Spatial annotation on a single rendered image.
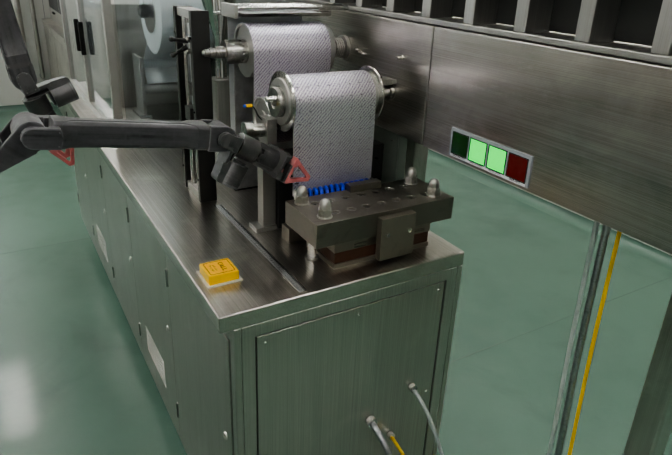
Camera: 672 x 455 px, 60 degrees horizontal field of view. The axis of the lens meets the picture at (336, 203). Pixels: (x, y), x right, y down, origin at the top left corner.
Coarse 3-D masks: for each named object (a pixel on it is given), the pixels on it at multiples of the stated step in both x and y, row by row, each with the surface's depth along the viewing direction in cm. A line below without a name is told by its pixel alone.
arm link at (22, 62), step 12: (0, 0) 139; (0, 12) 140; (12, 12) 142; (0, 24) 141; (12, 24) 142; (0, 36) 142; (12, 36) 143; (0, 48) 143; (12, 48) 143; (24, 48) 145; (12, 60) 144; (24, 60) 145; (12, 72) 144
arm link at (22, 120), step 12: (12, 120) 110; (24, 120) 107; (36, 120) 108; (0, 132) 110; (12, 132) 105; (0, 144) 105; (12, 144) 106; (0, 156) 105; (12, 156) 106; (24, 156) 107; (0, 168) 106
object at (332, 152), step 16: (304, 128) 142; (320, 128) 145; (336, 128) 147; (352, 128) 150; (368, 128) 152; (304, 144) 144; (320, 144) 146; (336, 144) 149; (352, 144) 151; (368, 144) 154; (304, 160) 146; (320, 160) 148; (336, 160) 151; (352, 160) 153; (368, 160) 156; (304, 176) 147; (320, 176) 150; (336, 176) 152; (352, 176) 155; (368, 176) 158
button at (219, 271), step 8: (200, 264) 133; (208, 264) 133; (216, 264) 133; (224, 264) 133; (232, 264) 134; (200, 272) 134; (208, 272) 130; (216, 272) 130; (224, 272) 130; (232, 272) 131; (208, 280) 129; (216, 280) 129; (224, 280) 130
